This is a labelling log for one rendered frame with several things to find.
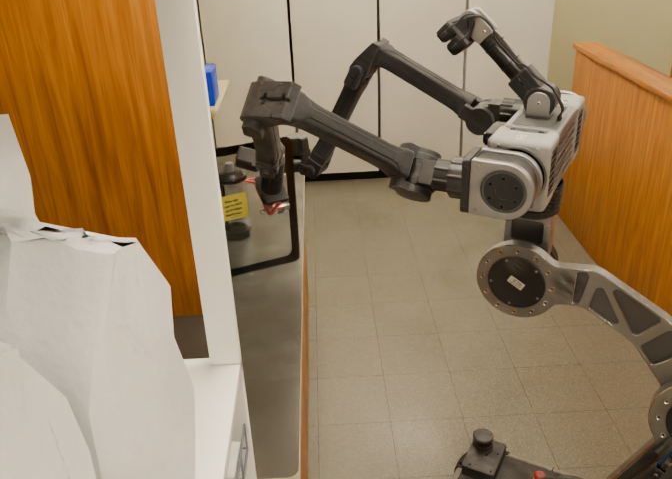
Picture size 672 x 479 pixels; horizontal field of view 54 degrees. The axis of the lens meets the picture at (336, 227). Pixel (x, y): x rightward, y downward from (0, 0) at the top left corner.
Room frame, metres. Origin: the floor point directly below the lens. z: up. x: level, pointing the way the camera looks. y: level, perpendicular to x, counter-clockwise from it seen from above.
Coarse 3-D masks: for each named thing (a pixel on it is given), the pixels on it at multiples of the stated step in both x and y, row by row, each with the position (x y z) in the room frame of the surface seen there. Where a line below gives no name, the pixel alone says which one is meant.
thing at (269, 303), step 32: (256, 288) 1.72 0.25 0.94; (288, 288) 1.72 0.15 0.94; (192, 320) 1.57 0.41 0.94; (256, 320) 1.55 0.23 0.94; (288, 320) 1.55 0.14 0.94; (192, 352) 1.42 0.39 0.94; (256, 352) 1.41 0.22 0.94; (288, 352) 1.40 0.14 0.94; (256, 384) 1.28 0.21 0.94; (288, 384) 1.27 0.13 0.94; (256, 416) 1.17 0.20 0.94; (288, 416) 1.16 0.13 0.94; (256, 448) 1.07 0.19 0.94; (288, 448) 1.07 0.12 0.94
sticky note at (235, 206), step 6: (222, 198) 1.71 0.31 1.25; (228, 198) 1.72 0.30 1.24; (234, 198) 1.72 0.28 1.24; (240, 198) 1.73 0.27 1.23; (246, 198) 1.74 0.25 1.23; (222, 204) 1.71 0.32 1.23; (228, 204) 1.72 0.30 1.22; (234, 204) 1.72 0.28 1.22; (240, 204) 1.73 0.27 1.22; (246, 204) 1.74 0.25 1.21; (228, 210) 1.72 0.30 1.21; (234, 210) 1.72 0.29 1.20; (240, 210) 1.73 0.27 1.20; (246, 210) 1.74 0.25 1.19; (228, 216) 1.72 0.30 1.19; (234, 216) 1.72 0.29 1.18; (240, 216) 1.73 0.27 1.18
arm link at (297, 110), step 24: (264, 96) 1.26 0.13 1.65; (288, 96) 1.22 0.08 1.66; (264, 120) 1.24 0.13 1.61; (288, 120) 1.20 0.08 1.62; (312, 120) 1.23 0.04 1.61; (336, 120) 1.26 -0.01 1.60; (336, 144) 1.28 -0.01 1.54; (360, 144) 1.27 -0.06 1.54; (384, 144) 1.30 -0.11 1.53; (408, 144) 1.35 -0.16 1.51; (384, 168) 1.31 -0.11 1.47; (408, 168) 1.31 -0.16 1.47; (408, 192) 1.31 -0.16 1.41
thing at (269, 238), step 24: (240, 144) 1.74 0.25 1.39; (288, 144) 1.79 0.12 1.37; (240, 168) 1.74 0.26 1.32; (288, 168) 1.79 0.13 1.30; (240, 192) 1.73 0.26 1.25; (288, 192) 1.79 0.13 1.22; (264, 216) 1.76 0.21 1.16; (288, 216) 1.79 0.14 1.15; (240, 240) 1.73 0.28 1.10; (264, 240) 1.75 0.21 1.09; (288, 240) 1.78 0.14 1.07; (240, 264) 1.72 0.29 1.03; (264, 264) 1.75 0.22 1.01
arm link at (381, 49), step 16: (368, 48) 1.91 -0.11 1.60; (384, 48) 1.90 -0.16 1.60; (352, 64) 1.93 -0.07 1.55; (368, 64) 1.91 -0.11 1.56; (384, 64) 1.90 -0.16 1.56; (400, 64) 1.88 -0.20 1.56; (416, 64) 1.87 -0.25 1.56; (416, 80) 1.85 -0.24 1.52; (432, 80) 1.83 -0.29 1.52; (432, 96) 1.83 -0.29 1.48; (448, 96) 1.81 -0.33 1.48; (464, 96) 1.79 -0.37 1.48; (464, 112) 1.75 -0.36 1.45; (480, 112) 1.73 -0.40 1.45; (480, 128) 1.73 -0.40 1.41
